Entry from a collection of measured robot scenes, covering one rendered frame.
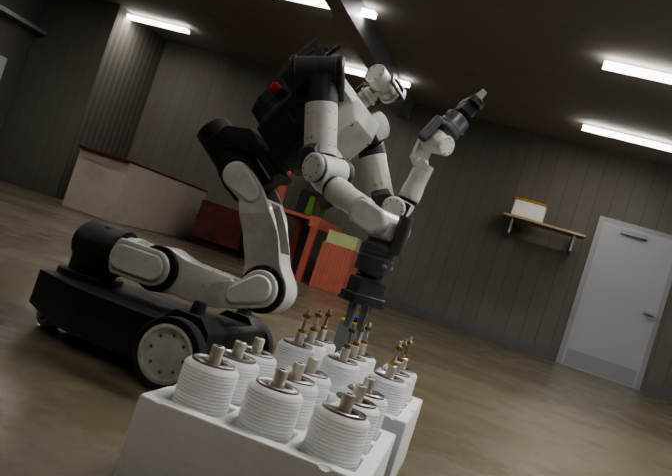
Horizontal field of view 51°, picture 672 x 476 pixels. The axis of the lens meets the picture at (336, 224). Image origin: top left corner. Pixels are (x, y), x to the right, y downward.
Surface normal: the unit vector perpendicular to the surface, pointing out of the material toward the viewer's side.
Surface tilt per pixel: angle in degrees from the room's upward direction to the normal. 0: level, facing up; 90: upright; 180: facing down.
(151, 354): 90
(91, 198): 90
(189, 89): 90
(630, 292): 90
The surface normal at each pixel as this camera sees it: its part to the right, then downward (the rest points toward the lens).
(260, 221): -0.24, 0.31
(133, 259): -0.25, -0.12
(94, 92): 0.92, 0.29
